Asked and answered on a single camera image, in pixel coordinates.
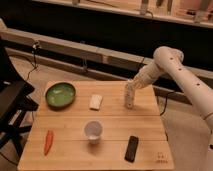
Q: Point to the green bowl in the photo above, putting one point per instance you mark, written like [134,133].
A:
[60,95]

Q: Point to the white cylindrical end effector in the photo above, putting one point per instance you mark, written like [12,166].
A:
[138,82]

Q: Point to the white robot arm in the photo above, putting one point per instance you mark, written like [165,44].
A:
[169,60]

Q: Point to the clear plastic bottle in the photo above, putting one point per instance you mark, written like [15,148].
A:
[129,93]

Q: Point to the orange carrot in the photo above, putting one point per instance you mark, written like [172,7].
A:
[48,141]

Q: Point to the white sponge block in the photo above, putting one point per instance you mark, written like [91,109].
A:
[95,102]

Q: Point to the black remote control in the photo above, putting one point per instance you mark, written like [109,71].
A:
[131,149]

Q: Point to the white paper cup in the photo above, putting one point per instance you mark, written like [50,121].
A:
[93,131]

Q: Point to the black chair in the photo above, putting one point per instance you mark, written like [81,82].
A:
[14,102]

